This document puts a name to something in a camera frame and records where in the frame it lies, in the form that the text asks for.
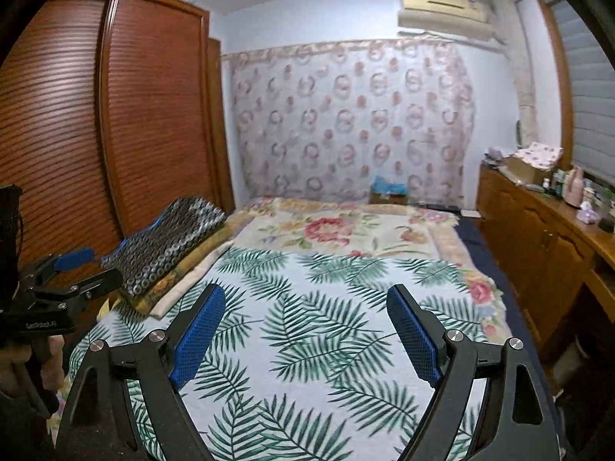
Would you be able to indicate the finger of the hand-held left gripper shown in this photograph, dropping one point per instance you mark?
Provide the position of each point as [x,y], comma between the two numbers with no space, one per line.
[72,258]
[96,282]

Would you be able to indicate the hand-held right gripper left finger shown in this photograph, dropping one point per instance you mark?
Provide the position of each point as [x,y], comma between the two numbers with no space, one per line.
[197,341]

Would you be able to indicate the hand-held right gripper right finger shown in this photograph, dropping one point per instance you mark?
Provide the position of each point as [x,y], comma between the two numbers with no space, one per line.
[415,341]

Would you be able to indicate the navy circle-print pajama top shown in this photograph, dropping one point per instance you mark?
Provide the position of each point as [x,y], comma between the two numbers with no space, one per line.
[163,245]

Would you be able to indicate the person's left forearm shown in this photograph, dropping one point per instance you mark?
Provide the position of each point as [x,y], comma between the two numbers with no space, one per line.
[19,430]

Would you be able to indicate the person's left hand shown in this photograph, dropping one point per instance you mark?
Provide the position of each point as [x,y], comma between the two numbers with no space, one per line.
[54,360]

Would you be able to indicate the cream folded cloth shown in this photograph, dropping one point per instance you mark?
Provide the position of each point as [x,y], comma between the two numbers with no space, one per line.
[192,278]

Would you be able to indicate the palm leaf printed sheet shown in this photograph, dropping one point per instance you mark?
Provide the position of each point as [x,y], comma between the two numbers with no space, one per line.
[307,321]

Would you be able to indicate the golden brown cushion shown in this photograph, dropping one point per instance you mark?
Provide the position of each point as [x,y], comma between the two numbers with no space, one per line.
[228,233]

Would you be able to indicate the floral blanket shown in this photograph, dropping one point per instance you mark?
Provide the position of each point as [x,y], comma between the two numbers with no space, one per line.
[336,228]

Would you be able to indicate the blue cloth bundle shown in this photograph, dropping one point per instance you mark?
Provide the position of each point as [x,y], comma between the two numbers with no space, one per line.
[388,186]

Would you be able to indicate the wooden sideboard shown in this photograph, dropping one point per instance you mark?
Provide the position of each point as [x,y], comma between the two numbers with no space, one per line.
[538,240]

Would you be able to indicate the brown slatted wooden wardrobe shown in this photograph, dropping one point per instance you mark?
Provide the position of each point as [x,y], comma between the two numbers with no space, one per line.
[153,105]

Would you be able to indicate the purple bag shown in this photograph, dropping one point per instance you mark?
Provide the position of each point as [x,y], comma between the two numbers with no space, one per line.
[495,158]

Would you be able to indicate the cardboard box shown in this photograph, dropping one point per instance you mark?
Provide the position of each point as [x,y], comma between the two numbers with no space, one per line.
[521,170]

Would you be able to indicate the green bottle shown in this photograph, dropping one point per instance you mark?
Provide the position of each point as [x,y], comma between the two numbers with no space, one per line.
[558,182]

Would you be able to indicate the pale tissue pack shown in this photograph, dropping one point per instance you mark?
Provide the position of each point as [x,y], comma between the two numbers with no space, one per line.
[589,212]

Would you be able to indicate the pink bottle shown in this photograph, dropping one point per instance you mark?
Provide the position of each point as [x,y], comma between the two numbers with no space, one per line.
[574,187]

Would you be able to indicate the floral cloth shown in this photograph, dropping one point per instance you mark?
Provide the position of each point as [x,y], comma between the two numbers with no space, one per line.
[538,154]

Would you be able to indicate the small black object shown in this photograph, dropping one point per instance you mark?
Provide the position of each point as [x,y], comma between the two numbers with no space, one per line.
[607,225]

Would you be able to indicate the pink circle-print curtain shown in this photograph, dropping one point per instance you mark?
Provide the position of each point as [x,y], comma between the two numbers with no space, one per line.
[346,120]

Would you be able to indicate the small dark fan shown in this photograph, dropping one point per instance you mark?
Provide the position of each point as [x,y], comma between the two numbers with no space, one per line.
[519,133]

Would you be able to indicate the beige gathered curtain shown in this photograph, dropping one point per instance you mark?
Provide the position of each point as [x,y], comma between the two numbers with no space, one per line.
[521,81]

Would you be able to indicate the grey window blind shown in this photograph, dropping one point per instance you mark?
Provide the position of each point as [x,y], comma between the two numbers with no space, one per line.
[591,96]

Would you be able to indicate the wooden window frame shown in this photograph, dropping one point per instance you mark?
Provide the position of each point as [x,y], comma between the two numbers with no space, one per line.
[559,81]

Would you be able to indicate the beige wall air conditioner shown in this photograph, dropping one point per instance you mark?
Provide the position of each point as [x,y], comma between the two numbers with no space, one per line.
[442,9]

